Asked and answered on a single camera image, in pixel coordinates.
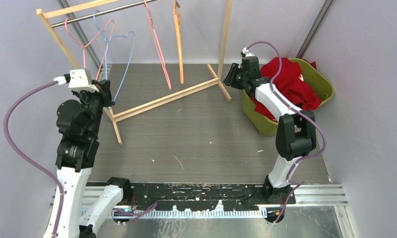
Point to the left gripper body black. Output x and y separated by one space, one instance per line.
96 101

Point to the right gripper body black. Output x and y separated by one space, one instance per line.
236 78

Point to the red garment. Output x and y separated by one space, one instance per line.
291 85

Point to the pink wire hanger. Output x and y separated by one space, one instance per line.
107 33

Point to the wooden hanger with metal hook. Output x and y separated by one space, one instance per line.
177 22

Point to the pink hanger with poppy skirt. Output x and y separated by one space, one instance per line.
157 44

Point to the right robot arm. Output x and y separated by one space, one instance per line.
296 133

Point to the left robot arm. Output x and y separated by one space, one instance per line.
79 121

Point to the crumpled red cloth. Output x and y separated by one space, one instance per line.
314 65

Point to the green plastic laundry basket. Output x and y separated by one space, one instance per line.
322 87

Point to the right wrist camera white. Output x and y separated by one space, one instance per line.
246 54

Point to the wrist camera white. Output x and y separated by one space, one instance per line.
77 80
246 54

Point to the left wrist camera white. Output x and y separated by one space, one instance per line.
77 80

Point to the wooden clothes rack frame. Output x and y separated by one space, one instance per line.
115 118

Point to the aluminium corner rail right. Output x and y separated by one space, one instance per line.
321 15

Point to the metal clothes rail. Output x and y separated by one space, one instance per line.
116 9

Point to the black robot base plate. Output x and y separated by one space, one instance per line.
201 197

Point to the aluminium floor rail front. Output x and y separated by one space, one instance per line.
305 195

